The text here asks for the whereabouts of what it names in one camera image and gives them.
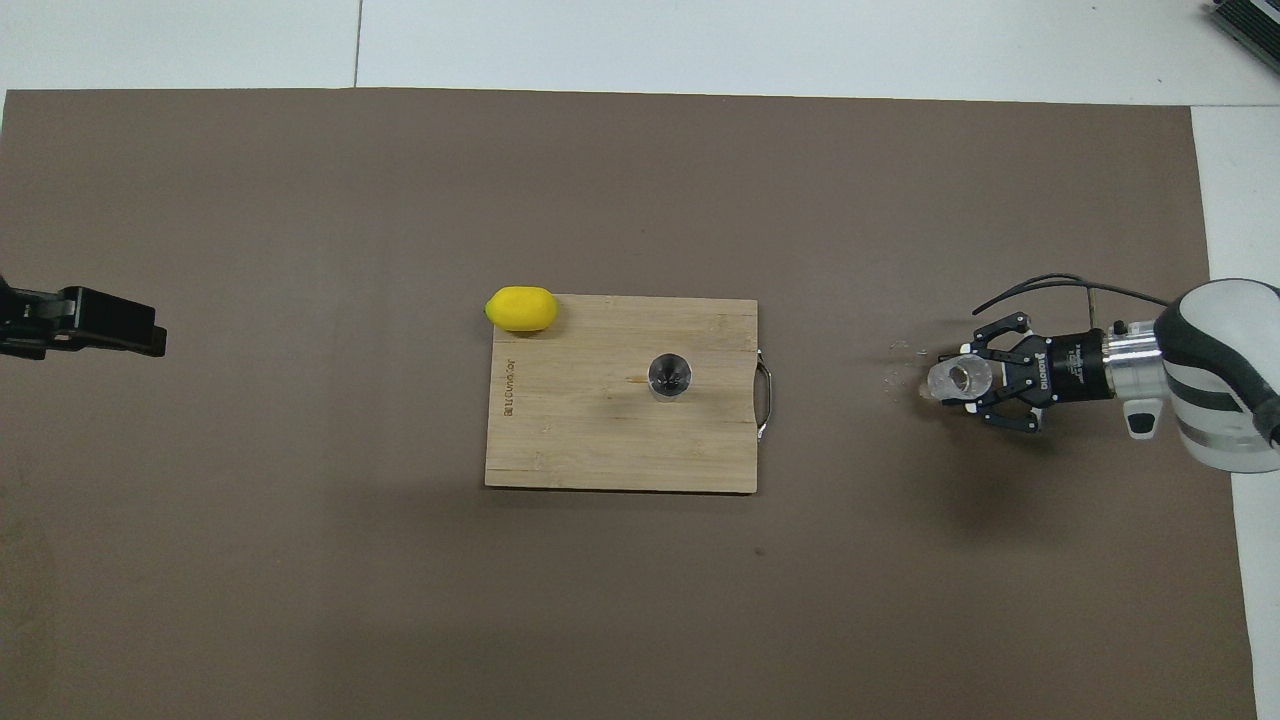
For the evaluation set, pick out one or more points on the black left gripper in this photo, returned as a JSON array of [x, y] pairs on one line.
[[12, 320]]

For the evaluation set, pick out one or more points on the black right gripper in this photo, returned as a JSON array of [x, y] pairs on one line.
[[1070, 368]]

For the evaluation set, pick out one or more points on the steel double jigger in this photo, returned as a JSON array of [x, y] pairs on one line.
[[670, 375]]

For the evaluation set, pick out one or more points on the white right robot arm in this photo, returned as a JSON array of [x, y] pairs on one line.
[[1220, 380]]

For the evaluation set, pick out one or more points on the brown table mat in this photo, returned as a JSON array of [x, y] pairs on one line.
[[300, 550]]

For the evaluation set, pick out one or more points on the yellow lemon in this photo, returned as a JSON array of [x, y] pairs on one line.
[[522, 309]]

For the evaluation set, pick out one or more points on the bamboo cutting board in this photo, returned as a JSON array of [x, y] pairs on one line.
[[580, 430]]

